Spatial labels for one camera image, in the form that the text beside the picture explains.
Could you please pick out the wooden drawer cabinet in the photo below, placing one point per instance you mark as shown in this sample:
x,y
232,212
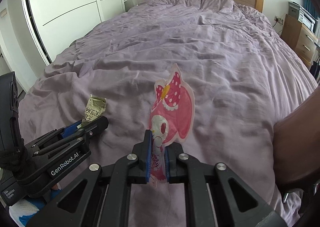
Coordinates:
x,y
300,39

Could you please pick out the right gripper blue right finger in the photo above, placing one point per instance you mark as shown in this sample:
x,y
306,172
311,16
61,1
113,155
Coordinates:
x,y
214,195

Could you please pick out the left white blue gloved hand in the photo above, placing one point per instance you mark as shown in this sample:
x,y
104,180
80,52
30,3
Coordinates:
x,y
22,211

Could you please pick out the white wardrobe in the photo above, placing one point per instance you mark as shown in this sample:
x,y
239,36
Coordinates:
x,y
60,22

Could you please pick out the pink cartoon character pouch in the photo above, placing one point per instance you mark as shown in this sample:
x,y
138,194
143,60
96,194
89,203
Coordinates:
x,y
171,119

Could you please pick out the wall power socket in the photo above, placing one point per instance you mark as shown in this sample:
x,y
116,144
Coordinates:
x,y
278,20

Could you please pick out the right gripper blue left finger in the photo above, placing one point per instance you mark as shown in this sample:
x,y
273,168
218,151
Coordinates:
x,y
100,195

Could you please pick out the grey printer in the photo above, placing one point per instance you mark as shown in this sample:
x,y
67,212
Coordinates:
x,y
302,15

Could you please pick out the grey office chair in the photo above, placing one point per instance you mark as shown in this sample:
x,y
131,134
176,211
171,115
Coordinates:
x,y
309,207

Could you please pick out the olive green candy wrapper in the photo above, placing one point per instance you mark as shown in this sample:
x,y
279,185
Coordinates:
x,y
95,107

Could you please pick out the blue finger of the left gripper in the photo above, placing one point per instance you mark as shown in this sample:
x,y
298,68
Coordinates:
x,y
53,139
71,129

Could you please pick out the black copper electric kettle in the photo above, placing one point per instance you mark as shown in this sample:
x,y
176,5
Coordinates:
x,y
296,143

